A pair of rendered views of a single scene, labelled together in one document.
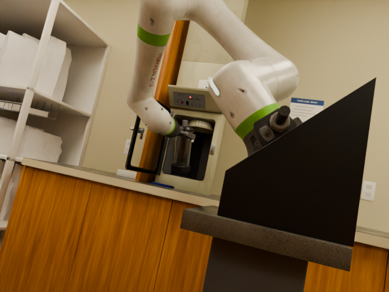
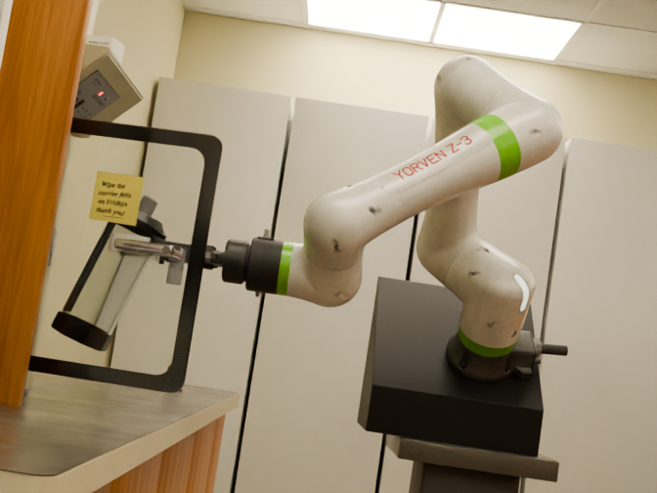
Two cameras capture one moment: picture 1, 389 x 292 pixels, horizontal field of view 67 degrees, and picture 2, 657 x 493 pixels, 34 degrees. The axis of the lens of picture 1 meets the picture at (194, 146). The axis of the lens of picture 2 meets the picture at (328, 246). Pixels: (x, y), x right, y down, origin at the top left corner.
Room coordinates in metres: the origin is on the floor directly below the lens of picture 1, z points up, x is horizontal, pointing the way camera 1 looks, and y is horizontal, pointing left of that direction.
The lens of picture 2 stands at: (1.73, 1.95, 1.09)
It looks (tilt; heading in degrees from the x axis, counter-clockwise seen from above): 5 degrees up; 254
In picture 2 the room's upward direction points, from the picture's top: 9 degrees clockwise
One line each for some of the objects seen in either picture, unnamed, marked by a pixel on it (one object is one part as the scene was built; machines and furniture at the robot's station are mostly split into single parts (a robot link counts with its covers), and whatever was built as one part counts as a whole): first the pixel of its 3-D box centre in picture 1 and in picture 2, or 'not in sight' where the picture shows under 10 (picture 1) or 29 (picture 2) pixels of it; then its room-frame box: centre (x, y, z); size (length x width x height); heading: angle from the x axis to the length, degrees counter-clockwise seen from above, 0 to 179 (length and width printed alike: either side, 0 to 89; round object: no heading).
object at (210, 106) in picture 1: (194, 99); (91, 96); (1.64, 0.05, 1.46); 0.32 x 0.11 x 0.10; 73
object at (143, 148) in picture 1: (150, 136); (108, 250); (1.58, 0.25, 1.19); 0.30 x 0.01 x 0.40; 156
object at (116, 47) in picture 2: (204, 86); (103, 57); (1.62, 0.01, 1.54); 0.05 x 0.05 x 0.06; 59
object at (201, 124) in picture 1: (201, 126); not in sight; (1.78, -0.01, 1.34); 0.18 x 0.18 x 0.05
